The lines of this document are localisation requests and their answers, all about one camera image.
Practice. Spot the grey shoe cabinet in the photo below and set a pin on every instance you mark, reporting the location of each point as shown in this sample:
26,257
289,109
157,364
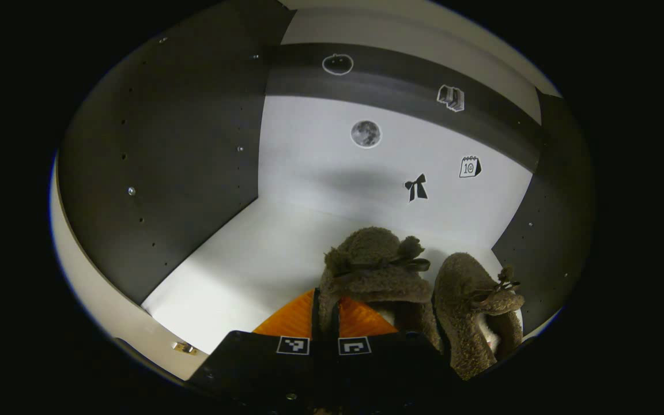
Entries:
309,173

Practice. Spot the brown fuzzy shoe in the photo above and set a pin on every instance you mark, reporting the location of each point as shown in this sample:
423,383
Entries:
372,248
464,311

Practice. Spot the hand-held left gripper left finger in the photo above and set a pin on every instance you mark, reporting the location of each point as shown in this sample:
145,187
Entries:
251,363

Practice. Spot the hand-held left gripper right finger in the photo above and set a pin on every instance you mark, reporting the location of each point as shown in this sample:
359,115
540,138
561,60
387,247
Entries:
389,363

